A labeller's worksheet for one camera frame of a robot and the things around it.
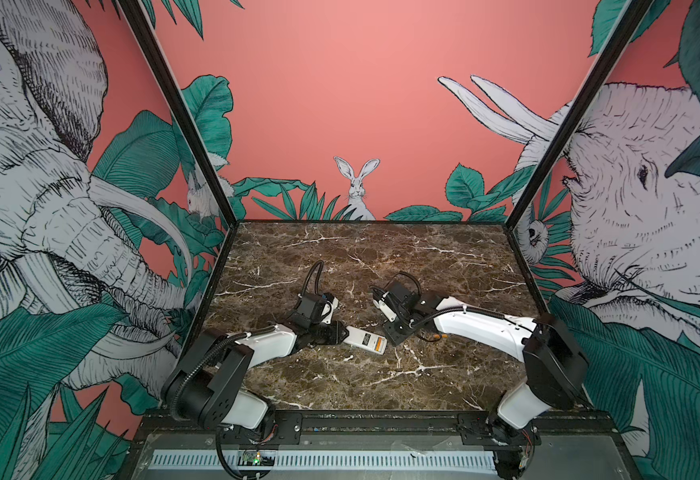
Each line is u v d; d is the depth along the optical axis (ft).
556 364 1.45
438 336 1.93
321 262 3.60
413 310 2.07
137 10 2.29
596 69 2.60
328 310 2.53
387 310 2.31
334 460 2.30
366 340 2.89
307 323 2.33
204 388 1.42
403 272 2.51
